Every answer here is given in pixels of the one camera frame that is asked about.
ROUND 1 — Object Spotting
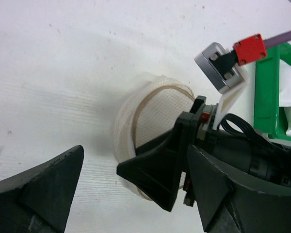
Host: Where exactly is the white mesh laundry bag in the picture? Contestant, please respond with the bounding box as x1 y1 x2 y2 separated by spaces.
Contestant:
112 74 197 202

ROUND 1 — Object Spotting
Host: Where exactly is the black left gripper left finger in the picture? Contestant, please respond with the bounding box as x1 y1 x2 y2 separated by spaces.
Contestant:
0 145 84 233

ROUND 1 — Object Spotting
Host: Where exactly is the green plastic tray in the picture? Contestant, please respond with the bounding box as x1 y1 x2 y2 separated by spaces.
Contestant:
254 43 291 141

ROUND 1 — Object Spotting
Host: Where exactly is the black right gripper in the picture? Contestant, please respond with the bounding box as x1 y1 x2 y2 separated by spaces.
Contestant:
184 96 291 206

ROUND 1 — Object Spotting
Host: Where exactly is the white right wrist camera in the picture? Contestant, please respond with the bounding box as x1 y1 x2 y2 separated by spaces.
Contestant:
194 42 249 129

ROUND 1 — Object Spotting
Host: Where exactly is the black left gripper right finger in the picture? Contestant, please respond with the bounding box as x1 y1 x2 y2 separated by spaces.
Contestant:
187 146 291 233

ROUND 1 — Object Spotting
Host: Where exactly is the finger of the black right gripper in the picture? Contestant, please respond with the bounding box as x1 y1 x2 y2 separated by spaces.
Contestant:
116 112 196 211

